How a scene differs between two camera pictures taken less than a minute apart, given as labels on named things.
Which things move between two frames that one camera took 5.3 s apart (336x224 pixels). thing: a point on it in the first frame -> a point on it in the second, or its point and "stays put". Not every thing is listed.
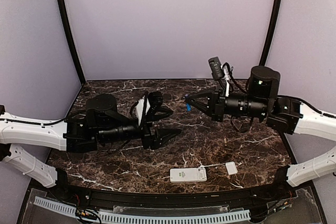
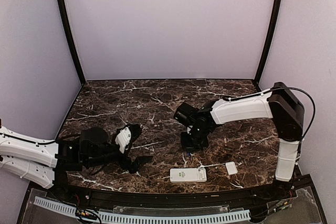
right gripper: x=216 y=113 -> x=186 y=145
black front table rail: x=228 y=196 stays put
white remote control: x=188 y=174 stays put
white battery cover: x=231 y=168 stays put
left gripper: x=156 y=139 -> x=139 y=161
